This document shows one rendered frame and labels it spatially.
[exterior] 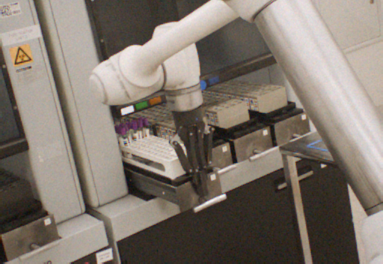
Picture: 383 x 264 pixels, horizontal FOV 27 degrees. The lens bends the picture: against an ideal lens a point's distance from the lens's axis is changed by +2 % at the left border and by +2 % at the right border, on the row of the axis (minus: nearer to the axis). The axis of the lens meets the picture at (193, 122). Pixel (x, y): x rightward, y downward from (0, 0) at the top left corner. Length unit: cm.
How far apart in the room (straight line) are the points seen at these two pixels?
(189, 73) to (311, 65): 63
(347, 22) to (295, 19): 288
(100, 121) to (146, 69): 43
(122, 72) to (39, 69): 34
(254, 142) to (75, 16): 64
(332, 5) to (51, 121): 232
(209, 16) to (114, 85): 27
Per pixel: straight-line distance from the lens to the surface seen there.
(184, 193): 197
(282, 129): 233
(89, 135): 208
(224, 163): 222
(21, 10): 198
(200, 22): 163
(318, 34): 128
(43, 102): 201
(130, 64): 172
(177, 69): 182
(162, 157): 202
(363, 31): 424
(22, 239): 196
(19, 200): 202
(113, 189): 214
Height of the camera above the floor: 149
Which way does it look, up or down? 16 degrees down
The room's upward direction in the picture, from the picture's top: 11 degrees counter-clockwise
